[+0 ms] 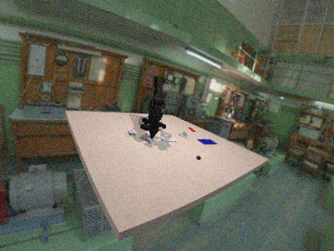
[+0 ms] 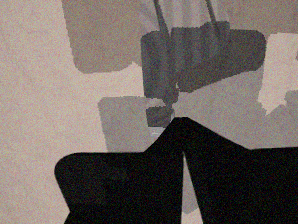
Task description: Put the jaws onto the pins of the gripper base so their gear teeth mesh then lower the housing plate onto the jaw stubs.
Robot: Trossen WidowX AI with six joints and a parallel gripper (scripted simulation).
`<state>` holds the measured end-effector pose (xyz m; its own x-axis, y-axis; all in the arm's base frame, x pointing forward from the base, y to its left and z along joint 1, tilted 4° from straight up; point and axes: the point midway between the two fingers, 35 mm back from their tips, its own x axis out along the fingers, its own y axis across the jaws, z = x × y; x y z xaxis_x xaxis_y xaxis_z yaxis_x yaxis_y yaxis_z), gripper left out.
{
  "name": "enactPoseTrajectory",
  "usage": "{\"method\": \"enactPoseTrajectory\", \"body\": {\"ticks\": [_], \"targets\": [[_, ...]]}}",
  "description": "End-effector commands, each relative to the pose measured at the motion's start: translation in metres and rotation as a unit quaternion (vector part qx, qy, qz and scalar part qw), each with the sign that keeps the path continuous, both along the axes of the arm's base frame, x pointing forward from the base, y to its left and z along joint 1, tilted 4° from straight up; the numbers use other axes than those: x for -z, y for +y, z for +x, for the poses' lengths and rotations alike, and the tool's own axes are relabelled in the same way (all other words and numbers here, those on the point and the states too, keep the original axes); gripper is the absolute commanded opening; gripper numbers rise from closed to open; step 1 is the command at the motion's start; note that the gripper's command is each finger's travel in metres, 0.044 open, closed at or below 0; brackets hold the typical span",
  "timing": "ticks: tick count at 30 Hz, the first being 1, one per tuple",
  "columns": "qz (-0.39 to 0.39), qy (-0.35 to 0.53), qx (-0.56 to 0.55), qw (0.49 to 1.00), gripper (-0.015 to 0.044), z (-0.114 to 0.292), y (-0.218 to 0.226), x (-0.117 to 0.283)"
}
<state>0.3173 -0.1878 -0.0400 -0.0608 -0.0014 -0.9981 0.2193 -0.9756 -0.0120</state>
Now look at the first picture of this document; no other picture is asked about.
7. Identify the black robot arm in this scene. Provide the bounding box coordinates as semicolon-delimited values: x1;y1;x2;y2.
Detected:
142;76;165;125

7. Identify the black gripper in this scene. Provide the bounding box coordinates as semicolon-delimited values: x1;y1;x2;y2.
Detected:
140;115;166;139

